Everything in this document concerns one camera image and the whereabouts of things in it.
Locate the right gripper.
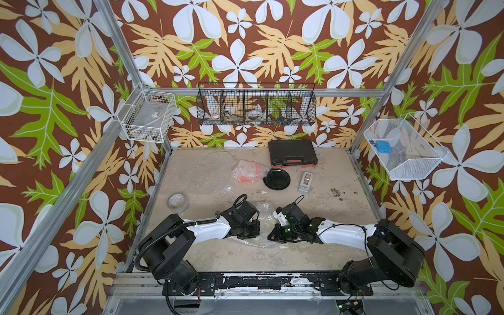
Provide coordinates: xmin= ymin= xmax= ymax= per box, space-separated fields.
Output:
xmin=264 ymin=222 xmax=301 ymax=243

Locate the orange plastic plate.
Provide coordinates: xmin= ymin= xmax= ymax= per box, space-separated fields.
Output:
xmin=233 ymin=163 xmax=264 ymax=184

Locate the clear bubble wrap sheet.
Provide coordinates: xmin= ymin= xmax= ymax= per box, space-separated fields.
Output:
xmin=232 ymin=160 xmax=270 ymax=184

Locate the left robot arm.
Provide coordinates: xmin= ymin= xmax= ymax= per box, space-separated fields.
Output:
xmin=134 ymin=194 xmax=260 ymax=295

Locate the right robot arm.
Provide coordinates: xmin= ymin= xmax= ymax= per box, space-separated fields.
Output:
xmin=267 ymin=202 xmax=425 ymax=294

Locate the black dinner plate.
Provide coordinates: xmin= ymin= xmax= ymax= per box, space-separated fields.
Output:
xmin=263 ymin=168 xmax=291 ymax=190

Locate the grey tape dispenser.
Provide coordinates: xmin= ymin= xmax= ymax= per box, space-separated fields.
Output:
xmin=298 ymin=172 xmax=314 ymax=194

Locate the clear tape roll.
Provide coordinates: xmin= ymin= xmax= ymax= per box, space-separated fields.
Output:
xmin=167 ymin=192 xmax=189 ymax=214

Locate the black tool case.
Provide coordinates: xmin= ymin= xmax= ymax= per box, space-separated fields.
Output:
xmin=268 ymin=139 xmax=318 ymax=166

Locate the blue small object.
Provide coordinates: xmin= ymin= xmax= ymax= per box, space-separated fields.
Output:
xmin=375 ymin=140 xmax=392 ymax=154

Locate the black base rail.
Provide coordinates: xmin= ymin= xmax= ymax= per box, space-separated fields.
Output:
xmin=162 ymin=270 xmax=374 ymax=297

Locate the black wire basket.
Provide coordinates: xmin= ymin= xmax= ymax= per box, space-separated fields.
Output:
xmin=196 ymin=82 xmax=317 ymax=126

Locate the white wire basket left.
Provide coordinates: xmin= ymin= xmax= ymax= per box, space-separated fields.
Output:
xmin=118 ymin=84 xmax=178 ymax=144

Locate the white wire basket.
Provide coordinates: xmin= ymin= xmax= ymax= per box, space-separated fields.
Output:
xmin=364 ymin=114 xmax=449 ymax=181
xmin=118 ymin=84 xmax=178 ymax=144

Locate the white wire basket right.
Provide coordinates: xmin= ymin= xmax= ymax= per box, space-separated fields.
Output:
xmin=364 ymin=114 xmax=449 ymax=181

